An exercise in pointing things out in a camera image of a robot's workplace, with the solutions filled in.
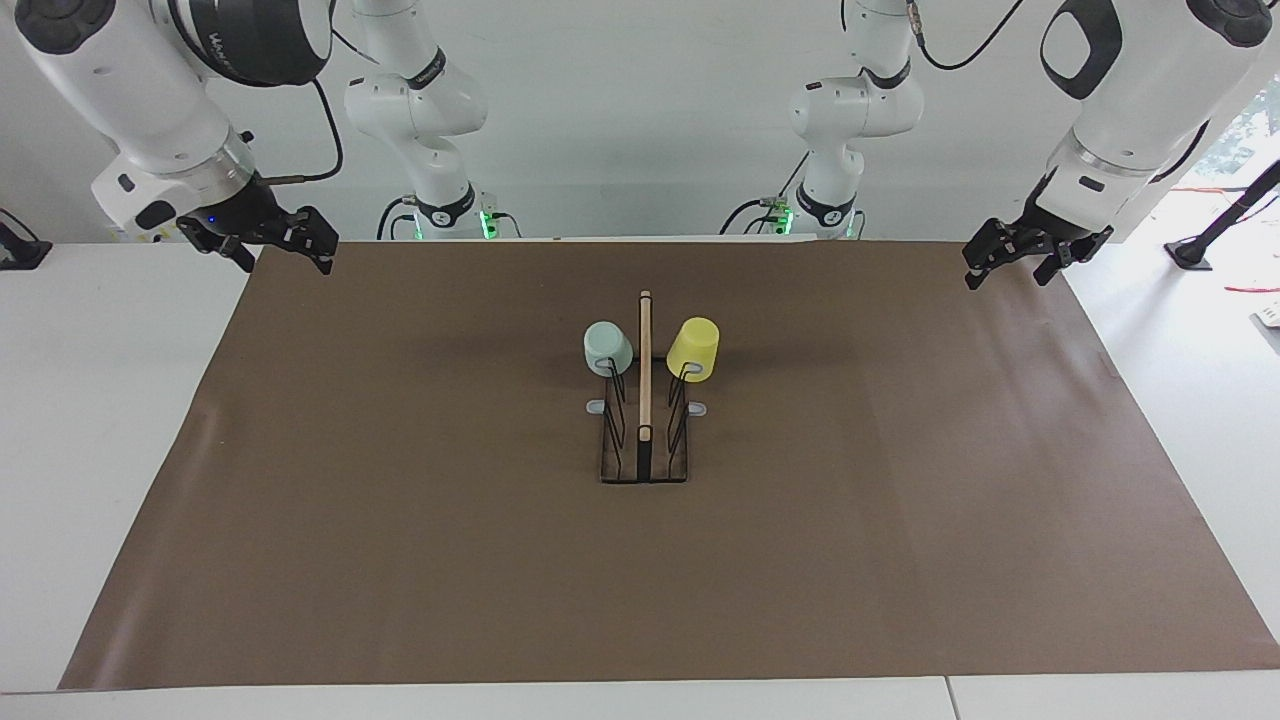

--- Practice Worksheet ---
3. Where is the small black stand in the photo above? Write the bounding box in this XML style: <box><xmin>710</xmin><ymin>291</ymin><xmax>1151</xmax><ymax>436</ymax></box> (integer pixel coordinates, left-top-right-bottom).
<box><xmin>0</xmin><ymin>208</ymin><xmax>53</xmax><ymax>271</ymax></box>

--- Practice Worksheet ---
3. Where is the black tripod stand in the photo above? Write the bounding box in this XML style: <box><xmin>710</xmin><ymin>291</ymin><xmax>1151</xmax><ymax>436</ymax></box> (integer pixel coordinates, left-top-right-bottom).
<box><xmin>1165</xmin><ymin>160</ymin><xmax>1280</xmax><ymax>271</ymax></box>

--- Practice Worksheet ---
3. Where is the black base cable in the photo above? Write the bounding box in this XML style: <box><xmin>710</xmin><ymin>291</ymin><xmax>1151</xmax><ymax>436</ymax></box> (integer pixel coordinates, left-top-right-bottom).
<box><xmin>376</xmin><ymin>195</ymin><xmax>523</xmax><ymax>241</ymax></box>
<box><xmin>720</xmin><ymin>150</ymin><xmax>811</xmax><ymax>237</ymax></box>

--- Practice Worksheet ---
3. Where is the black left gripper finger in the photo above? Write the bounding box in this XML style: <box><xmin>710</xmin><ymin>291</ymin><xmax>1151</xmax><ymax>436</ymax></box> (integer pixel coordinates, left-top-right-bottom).
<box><xmin>1035</xmin><ymin>228</ymin><xmax>1114</xmax><ymax>288</ymax></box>
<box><xmin>963</xmin><ymin>218</ymin><xmax>1031</xmax><ymax>291</ymax></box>

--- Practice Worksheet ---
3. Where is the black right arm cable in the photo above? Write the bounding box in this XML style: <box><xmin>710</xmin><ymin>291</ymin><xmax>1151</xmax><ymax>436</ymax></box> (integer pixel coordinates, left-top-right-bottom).
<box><xmin>255</xmin><ymin>78</ymin><xmax>346</xmax><ymax>187</ymax></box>

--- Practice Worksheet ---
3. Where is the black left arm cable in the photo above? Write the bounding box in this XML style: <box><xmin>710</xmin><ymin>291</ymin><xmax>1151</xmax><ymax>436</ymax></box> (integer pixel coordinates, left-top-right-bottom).
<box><xmin>905</xmin><ymin>0</ymin><xmax>1031</xmax><ymax>73</ymax></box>

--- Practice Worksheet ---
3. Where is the yellow plastic cup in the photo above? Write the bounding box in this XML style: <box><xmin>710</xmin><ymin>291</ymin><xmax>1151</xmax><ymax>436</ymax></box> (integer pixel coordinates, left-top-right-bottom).
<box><xmin>666</xmin><ymin>317</ymin><xmax>721</xmax><ymax>385</ymax></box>

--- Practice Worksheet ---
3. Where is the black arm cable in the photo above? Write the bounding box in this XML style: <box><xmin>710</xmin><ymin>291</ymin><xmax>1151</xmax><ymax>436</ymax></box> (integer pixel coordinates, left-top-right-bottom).
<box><xmin>905</xmin><ymin>0</ymin><xmax>1031</xmax><ymax>73</ymax></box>
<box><xmin>255</xmin><ymin>78</ymin><xmax>346</xmax><ymax>187</ymax></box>

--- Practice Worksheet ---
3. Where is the black wire cup rack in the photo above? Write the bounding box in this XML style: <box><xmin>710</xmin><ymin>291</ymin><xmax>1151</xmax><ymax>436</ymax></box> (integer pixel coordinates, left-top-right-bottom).
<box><xmin>585</xmin><ymin>290</ymin><xmax>707</xmax><ymax>485</ymax></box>

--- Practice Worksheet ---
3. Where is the pale green plastic cup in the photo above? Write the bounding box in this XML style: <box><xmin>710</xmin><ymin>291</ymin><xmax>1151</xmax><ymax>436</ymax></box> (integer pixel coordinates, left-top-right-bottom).
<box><xmin>583</xmin><ymin>321</ymin><xmax>634</xmax><ymax>377</ymax></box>

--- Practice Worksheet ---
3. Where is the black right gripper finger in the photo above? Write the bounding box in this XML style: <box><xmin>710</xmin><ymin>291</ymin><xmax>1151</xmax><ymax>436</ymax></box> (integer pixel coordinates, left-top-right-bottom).
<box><xmin>178</xmin><ymin>215</ymin><xmax>256</xmax><ymax>273</ymax></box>
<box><xmin>272</xmin><ymin>207</ymin><xmax>339</xmax><ymax>276</ymax></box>

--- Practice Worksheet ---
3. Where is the brown table mat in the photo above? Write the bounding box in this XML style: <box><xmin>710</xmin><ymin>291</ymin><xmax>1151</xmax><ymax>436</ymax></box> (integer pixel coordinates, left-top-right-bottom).
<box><xmin>58</xmin><ymin>238</ymin><xmax>1280</xmax><ymax>691</ymax></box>

